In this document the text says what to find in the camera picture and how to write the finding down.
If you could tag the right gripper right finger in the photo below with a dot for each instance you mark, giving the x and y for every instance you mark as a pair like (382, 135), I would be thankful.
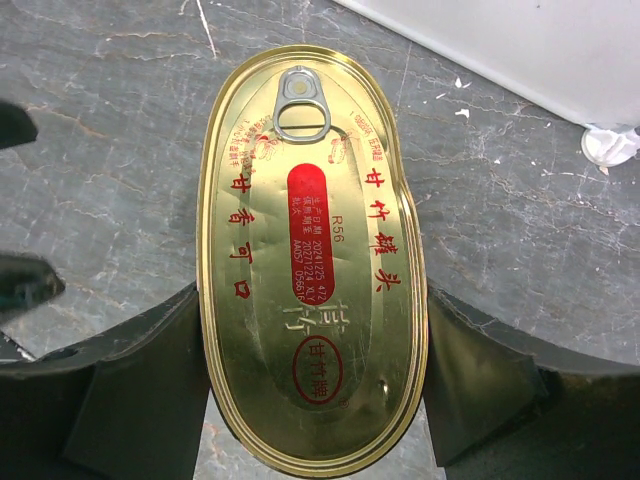
(502, 404)

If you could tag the white cube cabinet counter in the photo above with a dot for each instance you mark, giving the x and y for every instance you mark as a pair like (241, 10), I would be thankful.
(576, 59)

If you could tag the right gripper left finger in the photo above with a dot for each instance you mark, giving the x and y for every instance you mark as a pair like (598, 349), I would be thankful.
(128, 403)

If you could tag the oval gold tin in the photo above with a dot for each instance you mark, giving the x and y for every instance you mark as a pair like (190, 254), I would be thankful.
(310, 269)

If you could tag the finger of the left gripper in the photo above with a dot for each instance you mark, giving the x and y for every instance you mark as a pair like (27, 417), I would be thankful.
(16, 126)
(27, 281)

